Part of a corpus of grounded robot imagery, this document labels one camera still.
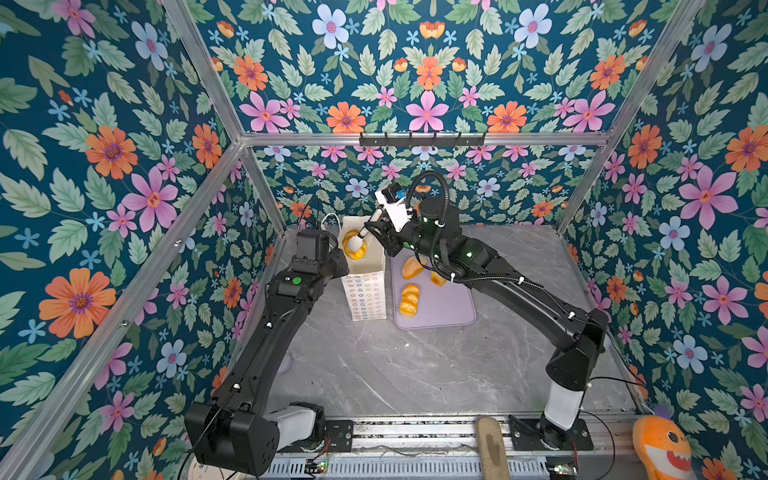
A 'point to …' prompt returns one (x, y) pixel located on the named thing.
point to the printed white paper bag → (365, 285)
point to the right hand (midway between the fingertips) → (373, 214)
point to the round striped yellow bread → (356, 256)
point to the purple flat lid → (286, 364)
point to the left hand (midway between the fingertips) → (342, 248)
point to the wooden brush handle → (492, 449)
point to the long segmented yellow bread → (409, 300)
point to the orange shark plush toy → (663, 450)
